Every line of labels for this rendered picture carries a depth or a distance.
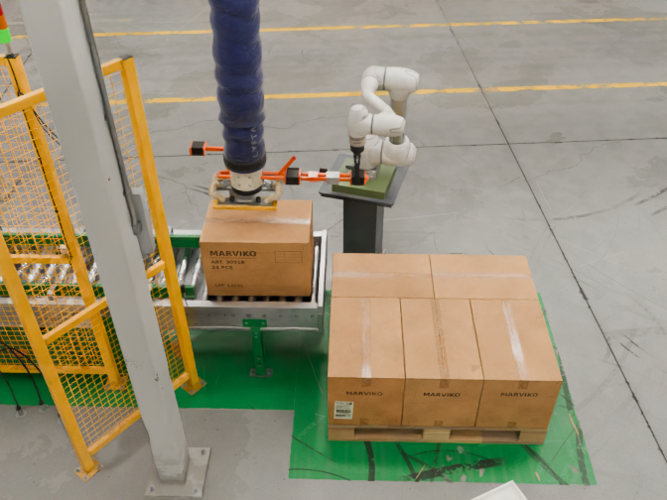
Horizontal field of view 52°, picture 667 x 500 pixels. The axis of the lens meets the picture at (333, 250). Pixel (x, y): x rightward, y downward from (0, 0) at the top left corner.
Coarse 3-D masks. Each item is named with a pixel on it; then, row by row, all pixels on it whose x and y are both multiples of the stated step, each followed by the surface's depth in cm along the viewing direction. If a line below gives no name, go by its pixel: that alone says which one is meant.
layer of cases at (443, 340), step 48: (336, 288) 402; (384, 288) 402; (432, 288) 402; (480, 288) 402; (528, 288) 401; (336, 336) 372; (384, 336) 372; (432, 336) 372; (480, 336) 372; (528, 336) 371; (336, 384) 354; (384, 384) 353; (432, 384) 352; (480, 384) 351; (528, 384) 350
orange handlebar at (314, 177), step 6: (210, 150) 388; (216, 150) 387; (222, 150) 387; (216, 174) 367; (222, 174) 369; (228, 174) 369; (276, 174) 369; (282, 174) 369; (306, 174) 369; (312, 174) 367; (318, 174) 369; (324, 174) 369; (342, 174) 369; (348, 174) 369; (306, 180) 366; (312, 180) 366; (318, 180) 366; (324, 180) 366; (342, 180) 366; (348, 180) 366; (366, 180) 366
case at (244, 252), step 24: (216, 216) 389; (240, 216) 389; (264, 216) 389; (288, 216) 389; (312, 216) 401; (216, 240) 373; (240, 240) 373; (264, 240) 372; (288, 240) 372; (312, 240) 403; (216, 264) 382; (240, 264) 382; (264, 264) 381; (288, 264) 381; (312, 264) 406; (216, 288) 393; (240, 288) 393; (264, 288) 393; (288, 288) 392
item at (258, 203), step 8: (216, 200) 368; (232, 200) 366; (256, 200) 366; (264, 200) 368; (216, 208) 365; (224, 208) 365; (232, 208) 365; (240, 208) 365; (248, 208) 365; (256, 208) 364; (264, 208) 364; (272, 208) 364
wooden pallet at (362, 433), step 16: (336, 432) 380; (352, 432) 379; (368, 432) 387; (384, 432) 387; (400, 432) 387; (416, 432) 386; (432, 432) 377; (448, 432) 377; (464, 432) 386; (480, 432) 386; (496, 432) 386; (512, 432) 386; (528, 432) 375; (544, 432) 375
